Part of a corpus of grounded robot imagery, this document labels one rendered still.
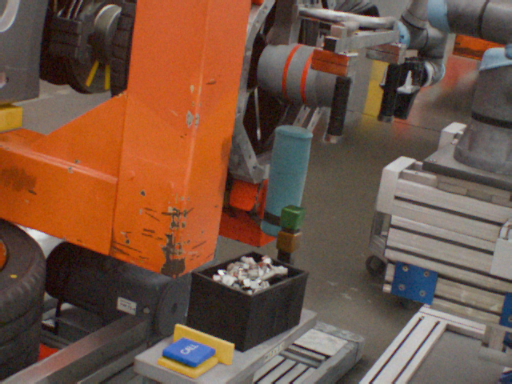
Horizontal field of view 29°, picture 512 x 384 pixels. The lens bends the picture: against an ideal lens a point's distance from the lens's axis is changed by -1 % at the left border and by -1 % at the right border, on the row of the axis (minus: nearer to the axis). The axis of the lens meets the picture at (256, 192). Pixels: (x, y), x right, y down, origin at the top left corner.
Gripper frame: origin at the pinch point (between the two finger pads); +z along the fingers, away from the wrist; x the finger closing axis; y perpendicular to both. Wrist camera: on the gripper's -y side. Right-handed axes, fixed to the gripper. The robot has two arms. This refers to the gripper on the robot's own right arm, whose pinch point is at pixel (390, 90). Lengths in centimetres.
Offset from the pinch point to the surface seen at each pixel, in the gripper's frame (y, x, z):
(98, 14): 8, -71, 29
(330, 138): -7.0, 0.1, 36.2
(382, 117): -6.7, 0.0, 2.3
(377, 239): -68, -22, -82
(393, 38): 13.2, -1.5, 0.9
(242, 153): -15.5, -20.5, 37.6
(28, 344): -45, -29, 100
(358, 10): 18.8, -9.6, 6.4
